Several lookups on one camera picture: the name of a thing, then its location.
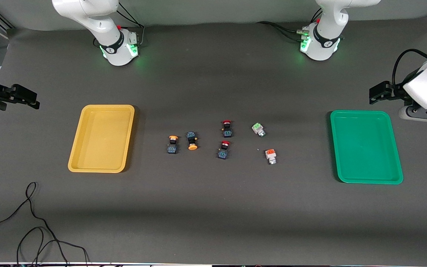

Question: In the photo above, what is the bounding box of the aluminium frame strut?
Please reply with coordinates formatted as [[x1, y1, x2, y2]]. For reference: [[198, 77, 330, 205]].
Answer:
[[0, 10, 15, 40]]

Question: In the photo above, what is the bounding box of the yellow plastic tray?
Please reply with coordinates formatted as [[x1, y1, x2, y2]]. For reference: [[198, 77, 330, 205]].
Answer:
[[68, 105, 135, 174]]

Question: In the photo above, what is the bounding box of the thin black loose cable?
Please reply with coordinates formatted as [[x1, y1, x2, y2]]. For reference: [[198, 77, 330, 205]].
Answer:
[[0, 182, 90, 267]]

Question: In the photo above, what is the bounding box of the dark grey table mat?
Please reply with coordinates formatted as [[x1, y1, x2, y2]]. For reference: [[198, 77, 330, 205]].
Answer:
[[0, 15, 427, 266]]

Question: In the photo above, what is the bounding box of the green plastic tray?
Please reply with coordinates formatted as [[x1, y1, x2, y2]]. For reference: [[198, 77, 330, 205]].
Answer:
[[330, 110, 404, 185]]

